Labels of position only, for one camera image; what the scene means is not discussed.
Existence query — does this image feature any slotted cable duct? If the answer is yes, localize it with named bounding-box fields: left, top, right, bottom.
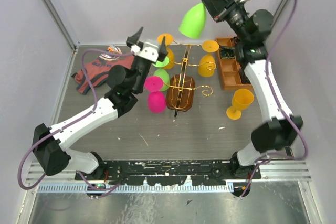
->
left=37, top=183, right=234, bottom=194

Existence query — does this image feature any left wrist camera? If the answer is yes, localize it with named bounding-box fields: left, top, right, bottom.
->
left=131, top=41, right=159, bottom=63

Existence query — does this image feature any rolled green patterned tie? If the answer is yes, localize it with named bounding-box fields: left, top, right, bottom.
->
left=219, top=47, right=235, bottom=59

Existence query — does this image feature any pink wine glass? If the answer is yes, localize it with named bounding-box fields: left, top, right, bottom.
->
left=144, top=76, right=166, bottom=113

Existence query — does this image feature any red folded t-shirt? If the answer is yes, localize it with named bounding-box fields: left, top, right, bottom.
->
left=72, top=45, right=134, bottom=95

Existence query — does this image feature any green wine glass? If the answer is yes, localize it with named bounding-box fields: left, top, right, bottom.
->
left=178, top=2, right=206, bottom=39
left=153, top=61, right=170, bottom=92

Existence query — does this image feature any aluminium rail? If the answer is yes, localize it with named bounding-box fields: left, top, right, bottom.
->
left=27, top=159, right=311, bottom=182

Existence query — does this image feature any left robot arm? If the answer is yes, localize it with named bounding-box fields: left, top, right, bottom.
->
left=32, top=29, right=168, bottom=180

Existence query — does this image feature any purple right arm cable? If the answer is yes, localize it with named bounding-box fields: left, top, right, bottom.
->
left=240, top=0, right=308, bottom=198

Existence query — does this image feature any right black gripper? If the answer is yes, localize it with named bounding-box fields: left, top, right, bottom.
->
left=200, top=0, right=249, bottom=44

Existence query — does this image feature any wooden compartment tray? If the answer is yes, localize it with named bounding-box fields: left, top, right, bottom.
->
left=215, top=37, right=253, bottom=91

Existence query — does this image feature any orange wine glass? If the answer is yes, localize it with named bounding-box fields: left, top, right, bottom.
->
left=157, top=33, right=175, bottom=70
left=198, top=40, right=219, bottom=77
left=226, top=89, right=254, bottom=120

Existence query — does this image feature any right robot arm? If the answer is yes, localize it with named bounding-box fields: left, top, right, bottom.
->
left=201, top=0, right=303, bottom=179

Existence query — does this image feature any gold wire wine glass rack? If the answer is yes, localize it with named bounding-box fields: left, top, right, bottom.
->
left=166, top=40, right=213, bottom=116

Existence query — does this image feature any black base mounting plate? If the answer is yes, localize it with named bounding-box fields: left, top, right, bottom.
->
left=83, top=159, right=255, bottom=186

